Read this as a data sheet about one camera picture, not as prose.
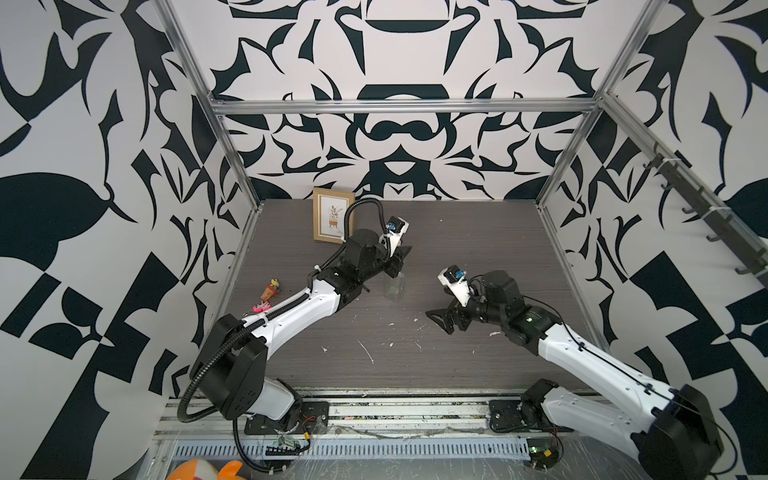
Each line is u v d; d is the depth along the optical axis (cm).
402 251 72
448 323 70
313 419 73
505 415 74
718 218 59
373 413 76
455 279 67
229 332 44
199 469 63
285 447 73
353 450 78
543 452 71
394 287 96
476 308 67
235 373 42
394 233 68
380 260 69
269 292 93
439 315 70
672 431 39
